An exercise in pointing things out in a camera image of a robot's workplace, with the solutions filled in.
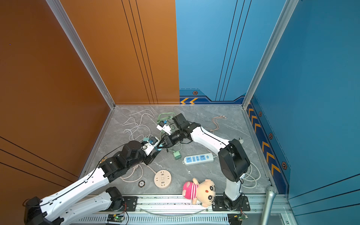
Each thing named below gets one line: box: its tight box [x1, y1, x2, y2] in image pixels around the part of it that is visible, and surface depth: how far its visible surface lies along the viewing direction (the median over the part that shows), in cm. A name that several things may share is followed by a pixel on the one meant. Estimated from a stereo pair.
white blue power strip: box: [182, 152, 214, 166], surface depth 89 cm
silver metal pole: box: [260, 185, 279, 225], surface depth 73 cm
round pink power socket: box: [153, 169, 172, 189], surface depth 81 cm
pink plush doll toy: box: [181, 178, 217, 208], surface depth 73 cm
